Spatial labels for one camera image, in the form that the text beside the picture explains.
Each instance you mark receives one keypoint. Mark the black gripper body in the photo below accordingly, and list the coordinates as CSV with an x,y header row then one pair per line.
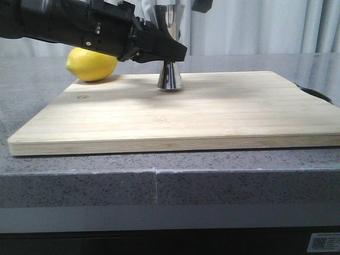
x,y
96,25

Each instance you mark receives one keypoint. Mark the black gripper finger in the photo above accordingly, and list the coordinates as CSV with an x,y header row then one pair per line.
x,y
202,6
148,43

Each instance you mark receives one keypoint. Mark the silver double jigger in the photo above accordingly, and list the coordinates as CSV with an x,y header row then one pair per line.
x,y
168,19

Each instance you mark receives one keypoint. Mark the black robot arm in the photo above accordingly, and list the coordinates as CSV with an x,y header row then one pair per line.
x,y
12,27

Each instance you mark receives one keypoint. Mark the grey curtain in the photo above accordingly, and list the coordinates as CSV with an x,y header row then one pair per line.
x,y
261,27

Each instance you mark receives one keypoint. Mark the yellow lemon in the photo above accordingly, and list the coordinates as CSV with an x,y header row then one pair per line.
x,y
90,66

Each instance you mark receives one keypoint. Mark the wooden cutting board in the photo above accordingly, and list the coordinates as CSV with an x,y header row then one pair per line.
x,y
223,110

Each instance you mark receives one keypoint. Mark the white QR code label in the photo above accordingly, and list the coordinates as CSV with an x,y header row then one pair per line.
x,y
323,242

